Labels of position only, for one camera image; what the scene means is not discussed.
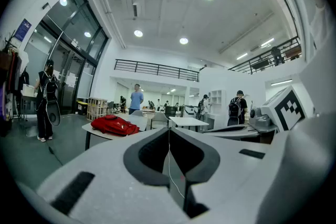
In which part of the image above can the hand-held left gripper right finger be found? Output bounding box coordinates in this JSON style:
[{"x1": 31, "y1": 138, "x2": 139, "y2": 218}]
[{"x1": 169, "y1": 127, "x2": 287, "y2": 224}]

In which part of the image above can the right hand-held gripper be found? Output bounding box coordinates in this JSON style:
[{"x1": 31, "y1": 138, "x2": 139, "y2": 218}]
[{"x1": 203, "y1": 85, "x2": 308, "y2": 144}]

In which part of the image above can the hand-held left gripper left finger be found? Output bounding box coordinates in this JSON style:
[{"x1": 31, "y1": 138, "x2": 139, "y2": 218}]
[{"x1": 36, "y1": 127, "x2": 194, "y2": 224}]

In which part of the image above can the red backpack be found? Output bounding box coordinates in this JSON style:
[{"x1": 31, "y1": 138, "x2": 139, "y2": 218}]
[{"x1": 90, "y1": 114, "x2": 140, "y2": 137}]

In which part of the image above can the white open shelf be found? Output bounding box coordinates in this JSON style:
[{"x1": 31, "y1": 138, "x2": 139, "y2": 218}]
[{"x1": 209, "y1": 89, "x2": 227, "y2": 114}]

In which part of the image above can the white rectangular table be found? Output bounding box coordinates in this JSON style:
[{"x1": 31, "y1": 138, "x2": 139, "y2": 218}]
[{"x1": 169, "y1": 116, "x2": 210, "y2": 132}]

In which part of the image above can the black office chair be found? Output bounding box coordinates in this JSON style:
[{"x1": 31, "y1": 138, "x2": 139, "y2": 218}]
[{"x1": 164, "y1": 106, "x2": 178, "y2": 119}]

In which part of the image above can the white marble table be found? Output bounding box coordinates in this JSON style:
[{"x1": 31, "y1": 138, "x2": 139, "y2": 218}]
[{"x1": 81, "y1": 114, "x2": 149, "y2": 152}]

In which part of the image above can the black balcony railing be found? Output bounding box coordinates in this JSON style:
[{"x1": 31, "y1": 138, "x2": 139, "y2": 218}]
[
  {"x1": 228, "y1": 36, "x2": 302, "y2": 76},
  {"x1": 114, "y1": 59, "x2": 200, "y2": 82}
]

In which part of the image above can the person's white shirt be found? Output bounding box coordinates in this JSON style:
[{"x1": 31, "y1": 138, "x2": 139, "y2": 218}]
[{"x1": 257, "y1": 31, "x2": 336, "y2": 224}]

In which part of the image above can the stack of wooden crates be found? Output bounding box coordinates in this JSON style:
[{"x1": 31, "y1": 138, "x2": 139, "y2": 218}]
[{"x1": 86, "y1": 97, "x2": 108, "y2": 121}]

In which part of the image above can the black and yellow bin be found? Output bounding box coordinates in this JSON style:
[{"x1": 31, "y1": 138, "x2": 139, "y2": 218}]
[{"x1": 77, "y1": 98, "x2": 89, "y2": 115}]

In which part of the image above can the white cardboard box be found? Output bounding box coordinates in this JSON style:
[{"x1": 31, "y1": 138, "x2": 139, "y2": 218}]
[{"x1": 20, "y1": 83, "x2": 39, "y2": 98}]

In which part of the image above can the cluttered clothes rack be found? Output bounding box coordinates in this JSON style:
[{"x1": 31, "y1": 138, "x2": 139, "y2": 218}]
[{"x1": 0, "y1": 31, "x2": 30, "y2": 137}]

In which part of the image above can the glass entrance door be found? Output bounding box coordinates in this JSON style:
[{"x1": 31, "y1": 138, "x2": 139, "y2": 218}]
[{"x1": 25, "y1": 0, "x2": 110, "y2": 116}]

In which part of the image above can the black floor cable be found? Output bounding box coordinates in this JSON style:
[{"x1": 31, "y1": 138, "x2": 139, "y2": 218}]
[{"x1": 46, "y1": 138, "x2": 64, "y2": 166}]

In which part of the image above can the blue wall poster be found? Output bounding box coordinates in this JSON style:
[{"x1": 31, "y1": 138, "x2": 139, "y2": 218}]
[{"x1": 14, "y1": 18, "x2": 33, "y2": 42}]

